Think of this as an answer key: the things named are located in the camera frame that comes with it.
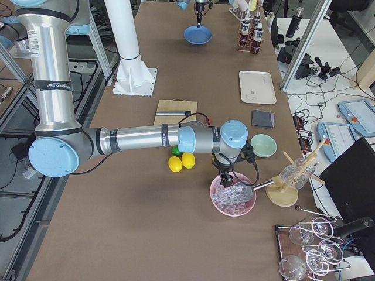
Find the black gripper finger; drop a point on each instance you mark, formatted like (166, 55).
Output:
(225, 180)
(230, 179)

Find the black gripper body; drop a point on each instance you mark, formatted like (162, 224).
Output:
(222, 165)

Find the second robot arm gripper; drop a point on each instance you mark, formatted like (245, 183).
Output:
(200, 8)

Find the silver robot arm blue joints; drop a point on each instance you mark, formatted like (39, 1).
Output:
(61, 143)

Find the blue plate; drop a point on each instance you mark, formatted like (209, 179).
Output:
(197, 35)

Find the metal ice scoop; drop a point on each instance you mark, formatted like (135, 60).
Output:
(252, 188)

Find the mint green bowl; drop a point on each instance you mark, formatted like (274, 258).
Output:
(263, 145)

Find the pink bowl of ice cubes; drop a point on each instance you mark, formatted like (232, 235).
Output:
(221, 197)

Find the grey folded cloth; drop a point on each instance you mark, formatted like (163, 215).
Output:
(262, 119)

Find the yellow lemon back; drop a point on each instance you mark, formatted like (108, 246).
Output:
(188, 160)

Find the yellow lemon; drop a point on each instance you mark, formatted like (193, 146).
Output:
(175, 164)
(188, 160)

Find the wooden cup drying stand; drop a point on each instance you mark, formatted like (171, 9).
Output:
(283, 195)

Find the clear glass mug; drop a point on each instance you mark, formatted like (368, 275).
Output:
(295, 176)

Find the yellow lemon front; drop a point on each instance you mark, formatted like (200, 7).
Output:
(175, 164)

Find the green lime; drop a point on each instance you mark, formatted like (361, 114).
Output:
(176, 151)

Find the black power strip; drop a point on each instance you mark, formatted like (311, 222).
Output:
(304, 136)

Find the cream plastic tray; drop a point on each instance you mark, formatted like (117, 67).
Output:
(256, 87)

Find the silver knife black tip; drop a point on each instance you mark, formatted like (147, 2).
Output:
(173, 113)

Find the wooden cutting board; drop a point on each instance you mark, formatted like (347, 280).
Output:
(173, 105)

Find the wine glass upper left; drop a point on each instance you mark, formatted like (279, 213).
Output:
(301, 234)

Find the blue teach pendant lower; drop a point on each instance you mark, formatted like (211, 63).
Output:
(340, 137)

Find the blue teach pendant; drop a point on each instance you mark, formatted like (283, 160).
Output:
(360, 114)
(340, 137)

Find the wine glass rack tray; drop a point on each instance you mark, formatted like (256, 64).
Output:
(323, 256)

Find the black laptop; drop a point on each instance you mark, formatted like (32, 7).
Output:
(350, 181)

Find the dark sauce bottle front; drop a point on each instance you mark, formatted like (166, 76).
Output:
(257, 39)

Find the dark sauce bottle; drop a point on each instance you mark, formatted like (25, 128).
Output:
(257, 39)
(256, 20)
(244, 40)

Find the wine glass front left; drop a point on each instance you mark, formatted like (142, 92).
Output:
(292, 268)

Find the dark sauce bottle left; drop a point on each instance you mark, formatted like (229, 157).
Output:
(244, 40)

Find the blue teach pendant upper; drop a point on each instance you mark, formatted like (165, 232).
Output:
(360, 114)

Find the dark sauce bottle back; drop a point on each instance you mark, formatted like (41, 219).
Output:
(256, 20)

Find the black thermos bottle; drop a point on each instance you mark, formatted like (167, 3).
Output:
(294, 24)

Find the copper wire bottle rack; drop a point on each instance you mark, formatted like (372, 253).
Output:
(250, 37)

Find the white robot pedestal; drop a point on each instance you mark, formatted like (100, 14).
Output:
(133, 75)

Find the aluminium frame post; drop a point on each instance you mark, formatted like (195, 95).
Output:
(308, 35)

